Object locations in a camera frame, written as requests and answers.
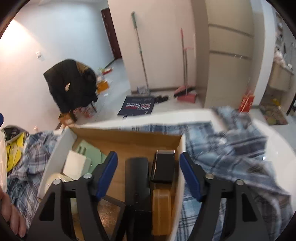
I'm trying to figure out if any green paper disc sleeve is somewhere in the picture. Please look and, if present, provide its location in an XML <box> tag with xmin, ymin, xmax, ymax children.
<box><xmin>74</xmin><ymin>140</ymin><xmax>107</xmax><ymax>173</ymax></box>

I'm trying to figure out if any small black rectangular box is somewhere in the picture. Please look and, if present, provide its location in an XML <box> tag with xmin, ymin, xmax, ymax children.
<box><xmin>151</xmin><ymin>150</ymin><xmax>176</xmax><ymax>184</ymax></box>

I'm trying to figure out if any white cardboard tray box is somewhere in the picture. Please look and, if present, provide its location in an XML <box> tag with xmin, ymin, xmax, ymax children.
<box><xmin>43</xmin><ymin>109</ymin><xmax>217</xmax><ymax>240</ymax></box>

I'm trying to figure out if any orange box on floor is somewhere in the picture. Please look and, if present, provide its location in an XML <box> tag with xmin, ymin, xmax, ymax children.
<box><xmin>96</xmin><ymin>80</ymin><xmax>109</xmax><ymax>94</ymax></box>

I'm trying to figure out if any left hand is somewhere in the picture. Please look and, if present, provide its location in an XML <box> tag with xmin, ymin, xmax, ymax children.
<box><xmin>0</xmin><ymin>188</ymin><xmax>27</xmax><ymax>237</ymax></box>

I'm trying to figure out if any white wall switch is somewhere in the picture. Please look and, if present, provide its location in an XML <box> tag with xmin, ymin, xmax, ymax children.
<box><xmin>36</xmin><ymin>52</ymin><xmax>42</xmax><ymax>59</ymax></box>

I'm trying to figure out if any black remote control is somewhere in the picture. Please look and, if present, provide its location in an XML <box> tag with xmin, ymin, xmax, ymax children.
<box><xmin>125</xmin><ymin>157</ymin><xmax>152</xmax><ymax>240</ymax></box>

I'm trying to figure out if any yellow cardboard box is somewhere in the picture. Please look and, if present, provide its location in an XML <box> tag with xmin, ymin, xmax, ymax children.
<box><xmin>6</xmin><ymin>132</ymin><xmax>27</xmax><ymax>172</ymax></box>

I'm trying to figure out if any white plastic bag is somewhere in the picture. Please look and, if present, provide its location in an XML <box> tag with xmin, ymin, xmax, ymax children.
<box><xmin>1</xmin><ymin>126</ymin><xmax>25</xmax><ymax>192</ymax></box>

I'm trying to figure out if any beige bathroom sink cabinet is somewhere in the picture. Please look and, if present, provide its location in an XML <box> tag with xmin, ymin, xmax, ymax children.
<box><xmin>268</xmin><ymin>62</ymin><xmax>294</xmax><ymax>92</ymax></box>

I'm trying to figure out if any dark brown entrance door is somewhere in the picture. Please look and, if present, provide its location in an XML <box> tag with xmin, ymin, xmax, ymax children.
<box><xmin>101</xmin><ymin>8</ymin><xmax>122</xmax><ymax>60</ymax></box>

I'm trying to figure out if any patterned floor mat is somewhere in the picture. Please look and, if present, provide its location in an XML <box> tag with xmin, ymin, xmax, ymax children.
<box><xmin>259</xmin><ymin>105</ymin><xmax>288</xmax><ymax>126</ymax></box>

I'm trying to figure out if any round bunny lid jar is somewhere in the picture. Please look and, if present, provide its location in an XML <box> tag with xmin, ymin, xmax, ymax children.
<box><xmin>44</xmin><ymin>173</ymin><xmax>73</xmax><ymax>193</ymax></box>

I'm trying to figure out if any beige three-door refrigerator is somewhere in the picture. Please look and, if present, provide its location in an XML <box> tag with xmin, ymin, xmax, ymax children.
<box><xmin>191</xmin><ymin>1</ymin><xmax>254</xmax><ymax>108</ymax></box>

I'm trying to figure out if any black jacket on chair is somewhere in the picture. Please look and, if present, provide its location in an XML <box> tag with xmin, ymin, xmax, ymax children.
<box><xmin>43</xmin><ymin>59</ymin><xmax>98</xmax><ymax>113</ymax></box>

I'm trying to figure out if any red gift bag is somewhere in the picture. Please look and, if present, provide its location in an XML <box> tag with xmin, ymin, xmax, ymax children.
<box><xmin>238</xmin><ymin>91</ymin><xmax>254</xmax><ymax>113</ymax></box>

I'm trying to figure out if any pink broom with dustpan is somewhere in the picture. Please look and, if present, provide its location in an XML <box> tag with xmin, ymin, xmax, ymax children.
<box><xmin>174</xmin><ymin>28</ymin><xmax>197</xmax><ymax>103</ymax></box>

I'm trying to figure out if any grey green mop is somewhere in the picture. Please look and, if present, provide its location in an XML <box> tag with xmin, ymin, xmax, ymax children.
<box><xmin>131</xmin><ymin>11</ymin><xmax>151</xmax><ymax>94</ymax></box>

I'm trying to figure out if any white grey box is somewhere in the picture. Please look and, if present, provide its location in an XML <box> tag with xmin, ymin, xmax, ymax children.
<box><xmin>63</xmin><ymin>150</ymin><xmax>91</xmax><ymax>180</ymax></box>

